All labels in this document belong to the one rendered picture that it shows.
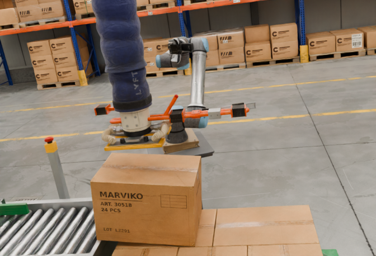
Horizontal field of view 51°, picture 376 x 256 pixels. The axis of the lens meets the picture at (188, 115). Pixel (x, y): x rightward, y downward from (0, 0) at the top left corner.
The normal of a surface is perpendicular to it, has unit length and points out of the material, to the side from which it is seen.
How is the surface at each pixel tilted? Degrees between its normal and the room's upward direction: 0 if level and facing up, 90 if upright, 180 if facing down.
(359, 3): 90
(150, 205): 90
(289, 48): 89
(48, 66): 94
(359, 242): 0
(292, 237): 0
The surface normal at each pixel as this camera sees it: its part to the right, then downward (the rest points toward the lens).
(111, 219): -0.13, 0.33
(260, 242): -0.14, -0.94
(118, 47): -0.03, 0.14
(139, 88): 0.63, -0.12
